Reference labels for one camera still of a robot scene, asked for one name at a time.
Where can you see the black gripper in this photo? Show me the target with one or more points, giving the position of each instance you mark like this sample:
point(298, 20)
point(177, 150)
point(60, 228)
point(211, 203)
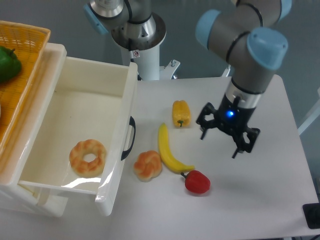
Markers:
point(232, 120)

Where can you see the glazed ring donut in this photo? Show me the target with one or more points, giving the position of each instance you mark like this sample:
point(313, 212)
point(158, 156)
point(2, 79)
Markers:
point(87, 158)

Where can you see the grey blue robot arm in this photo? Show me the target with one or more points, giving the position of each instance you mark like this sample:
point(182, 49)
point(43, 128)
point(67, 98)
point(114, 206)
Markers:
point(246, 41)

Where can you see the open white drawer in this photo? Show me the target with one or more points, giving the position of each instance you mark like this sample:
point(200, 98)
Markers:
point(91, 100)

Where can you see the white drawer cabinet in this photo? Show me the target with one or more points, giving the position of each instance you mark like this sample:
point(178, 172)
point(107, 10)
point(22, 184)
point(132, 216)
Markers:
point(13, 195)

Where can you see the yellow bell pepper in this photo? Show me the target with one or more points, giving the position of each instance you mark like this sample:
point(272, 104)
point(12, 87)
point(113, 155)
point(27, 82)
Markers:
point(181, 114)

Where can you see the red bell pepper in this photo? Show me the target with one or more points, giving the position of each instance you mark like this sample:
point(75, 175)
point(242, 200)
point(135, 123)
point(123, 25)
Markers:
point(196, 182)

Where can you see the yellow banana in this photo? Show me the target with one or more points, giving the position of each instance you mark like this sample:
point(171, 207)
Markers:
point(166, 155)

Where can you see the twisted round bread bun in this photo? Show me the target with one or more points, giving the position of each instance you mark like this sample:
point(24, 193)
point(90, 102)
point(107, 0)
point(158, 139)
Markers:
point(148, 165)

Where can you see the black device at edge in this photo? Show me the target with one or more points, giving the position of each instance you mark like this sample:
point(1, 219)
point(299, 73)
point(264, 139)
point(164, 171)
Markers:
point(312, 215)

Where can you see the orange plastic basket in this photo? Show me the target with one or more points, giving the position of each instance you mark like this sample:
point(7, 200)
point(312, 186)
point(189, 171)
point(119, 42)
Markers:
point(28, 42)

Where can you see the green bell pepper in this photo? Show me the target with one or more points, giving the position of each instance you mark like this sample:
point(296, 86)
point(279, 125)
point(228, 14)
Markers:
point(10, 65)

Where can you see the black drawer handle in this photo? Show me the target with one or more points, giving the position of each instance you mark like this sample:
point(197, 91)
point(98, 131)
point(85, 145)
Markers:
point(130, 138)

